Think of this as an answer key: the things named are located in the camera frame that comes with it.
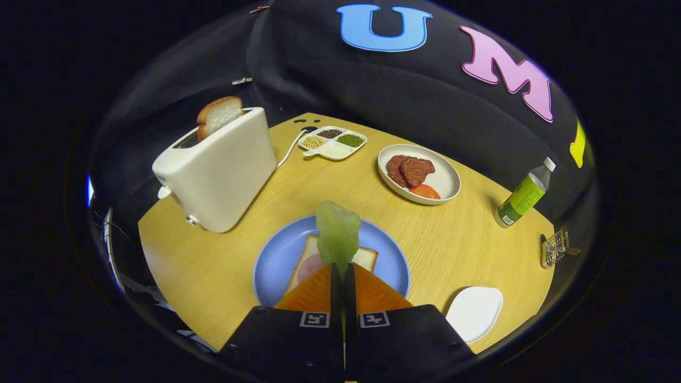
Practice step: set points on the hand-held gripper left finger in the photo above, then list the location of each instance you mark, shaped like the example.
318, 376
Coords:
335, 298

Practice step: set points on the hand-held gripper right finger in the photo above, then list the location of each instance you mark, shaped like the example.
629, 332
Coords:
350, 298

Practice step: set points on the green lettuce leaf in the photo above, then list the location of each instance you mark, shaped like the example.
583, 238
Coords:
338, 234

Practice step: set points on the toasted bread slice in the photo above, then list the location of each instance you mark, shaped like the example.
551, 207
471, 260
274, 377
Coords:
218, 114

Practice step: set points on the pink ham slice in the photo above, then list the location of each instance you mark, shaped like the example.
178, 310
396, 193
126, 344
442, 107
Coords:
309, 268

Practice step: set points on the white bread slice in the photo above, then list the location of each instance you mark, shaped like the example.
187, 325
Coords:
367, 258

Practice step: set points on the blue round plate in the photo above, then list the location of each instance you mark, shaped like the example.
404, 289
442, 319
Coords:
282, 255

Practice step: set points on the white leaf-shaped plate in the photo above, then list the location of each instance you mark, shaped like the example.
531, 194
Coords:
473, 314

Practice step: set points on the red tomato slice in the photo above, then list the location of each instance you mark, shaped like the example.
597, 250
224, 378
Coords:
424, 192

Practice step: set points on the brown meat patty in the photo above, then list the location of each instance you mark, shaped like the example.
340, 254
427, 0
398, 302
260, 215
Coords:
417, 171
394, 169

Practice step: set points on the white divided bean dish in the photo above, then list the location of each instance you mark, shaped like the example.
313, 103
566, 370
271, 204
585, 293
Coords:
334, 151

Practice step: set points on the white round plate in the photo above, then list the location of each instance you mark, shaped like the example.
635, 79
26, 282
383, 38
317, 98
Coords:
444, 178

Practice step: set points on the white toaster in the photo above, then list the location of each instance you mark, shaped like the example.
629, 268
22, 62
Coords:
223, 170

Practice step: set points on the green label plastic bottle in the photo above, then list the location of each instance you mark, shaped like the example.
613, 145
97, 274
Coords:
524, 196

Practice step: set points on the black backdrop cloth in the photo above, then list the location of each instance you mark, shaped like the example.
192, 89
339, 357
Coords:
372, 90

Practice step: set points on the brown wooden spoon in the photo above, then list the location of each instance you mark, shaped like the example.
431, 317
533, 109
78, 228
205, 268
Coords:
573, 250

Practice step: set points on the silver clip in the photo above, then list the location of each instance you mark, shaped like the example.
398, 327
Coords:
242, 81

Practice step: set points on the computer monitor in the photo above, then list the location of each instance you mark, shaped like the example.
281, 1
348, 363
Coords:
88, 191

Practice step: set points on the pink clip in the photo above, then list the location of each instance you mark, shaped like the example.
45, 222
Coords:
259, 9

